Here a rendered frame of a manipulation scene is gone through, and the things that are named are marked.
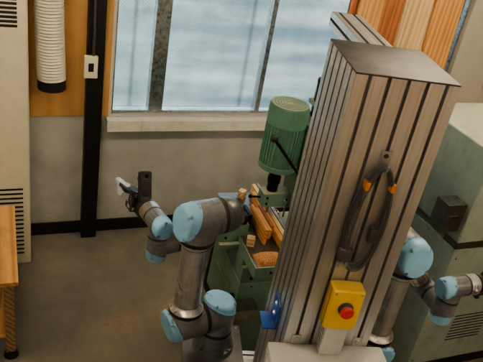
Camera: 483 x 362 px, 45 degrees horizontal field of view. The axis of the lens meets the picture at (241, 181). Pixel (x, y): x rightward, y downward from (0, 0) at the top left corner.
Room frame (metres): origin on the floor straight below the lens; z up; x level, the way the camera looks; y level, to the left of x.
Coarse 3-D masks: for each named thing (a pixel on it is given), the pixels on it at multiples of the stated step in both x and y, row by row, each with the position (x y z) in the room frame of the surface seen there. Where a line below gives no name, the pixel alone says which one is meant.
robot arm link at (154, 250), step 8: (152, 240) 1.68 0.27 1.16; (160, 240) 1.68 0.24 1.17; (168, 240) 1.72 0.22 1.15; (176, 240) 1.73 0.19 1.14; (152, 248) 1.68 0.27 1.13; (160, 248) 1.68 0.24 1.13; (168, 248) 1.70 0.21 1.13; (176, 248) 1.72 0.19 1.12; (152, 256) 1.68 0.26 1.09; (160, 256) 1.68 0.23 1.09
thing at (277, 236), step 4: (252, 192) 2.53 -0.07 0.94; (252, 200) 2.50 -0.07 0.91; (256, 200) 2.47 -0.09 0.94; (256, 204) 2.46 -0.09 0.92; (264, 208) 2.40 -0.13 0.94; (276, 228) 2.25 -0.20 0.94; (272, 232) 2.24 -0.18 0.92; (276, 232) 2.22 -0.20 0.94; (272, 236) 2.23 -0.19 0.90; (276, 236) 2.20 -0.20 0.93; (280, 236) 2.19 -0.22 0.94; (276, 240) 2.19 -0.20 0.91; (280, 240) 2.16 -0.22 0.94; (280, 244) 2.15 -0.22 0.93
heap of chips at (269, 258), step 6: (264, 252) 2.07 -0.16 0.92; (270, 252) 2.07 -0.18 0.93; (276, 252) 2.09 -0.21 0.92; (258, 258) 2.03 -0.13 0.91; (264, 258) 2.03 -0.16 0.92; (270, 258) 2.04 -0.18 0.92; (276, 258) 2.05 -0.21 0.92; (258, 264) 2.01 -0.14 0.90; (264, 264) 2.01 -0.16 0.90; (270, 264) 2.02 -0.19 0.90
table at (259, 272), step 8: (232, 192) 2.56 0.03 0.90; (248, 192) 2.59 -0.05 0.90; (240, 200) 2.50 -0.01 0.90; (248, 200) 2.51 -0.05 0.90; (248, 232) 2.23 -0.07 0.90; (216, 240) 2.18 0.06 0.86; (240, 240) 2.17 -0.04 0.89; (256, 240) 2.18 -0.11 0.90; (272, 240) 2.21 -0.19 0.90; (224, 248) 2.15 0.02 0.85; (232, 248) 2.16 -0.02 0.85; (240, 248) 2.16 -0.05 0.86; (248, 248) 2.11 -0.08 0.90; (256, 248) 2.12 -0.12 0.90; (264, 248) 2.14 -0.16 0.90; (272, 248) 2.15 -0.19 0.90; (248, 256) 2.07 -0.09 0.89; (248, 264) 2.05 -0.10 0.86; (256, 264) 2.00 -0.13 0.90; (256, 272) 1.98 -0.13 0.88; (264, 272) 2.00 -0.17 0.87; (272, 272) 2.01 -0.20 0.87
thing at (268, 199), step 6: (282, 186) 2.42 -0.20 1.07; (258, 192) 2.37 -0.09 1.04; (264, 192) 2.32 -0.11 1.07; (270, 192) 2.33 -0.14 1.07; (276, 192) 2.34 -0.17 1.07; (282, 192) 2.35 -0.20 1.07; (288, 192) 2.36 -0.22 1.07; (258, 198) 2.35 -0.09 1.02; (264, 198) 2.31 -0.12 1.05; (270, 198) 2.32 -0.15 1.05; (276, 198) 2.33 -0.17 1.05; (282, 198) 2.35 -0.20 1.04; (288, 198) 2.36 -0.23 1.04; (264, 204) 2.31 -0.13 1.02; (270, 204) 2.32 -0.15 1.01; (276, 204) 2.34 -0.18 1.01; (282, 204) 2.35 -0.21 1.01; (288, 204) 2.36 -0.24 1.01
